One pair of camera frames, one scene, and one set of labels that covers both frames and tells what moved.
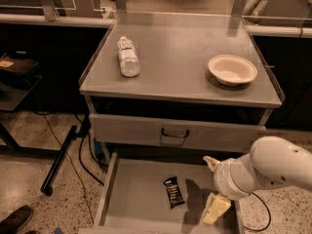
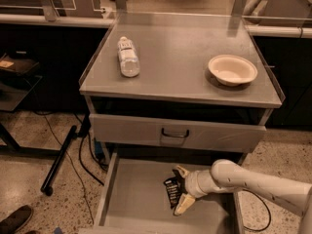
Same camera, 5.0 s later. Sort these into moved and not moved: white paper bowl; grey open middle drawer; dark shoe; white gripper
Moved: white gripper
Not moved: grey open middle drawer; white paper bowl; dark shoe
